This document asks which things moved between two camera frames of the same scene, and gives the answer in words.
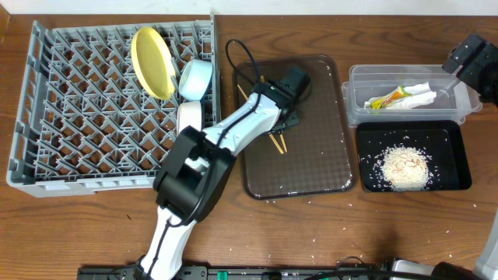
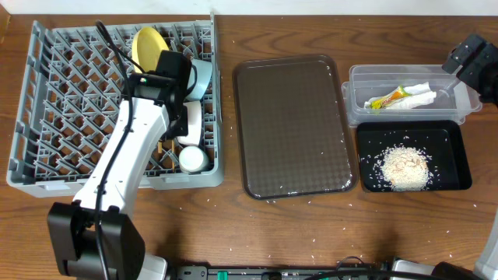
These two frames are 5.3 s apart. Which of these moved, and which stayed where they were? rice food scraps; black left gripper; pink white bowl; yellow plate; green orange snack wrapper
Moved: black left gripper
Stayed: green orange snack wrapper; yellow plate; rice food scraps; pink white bowl
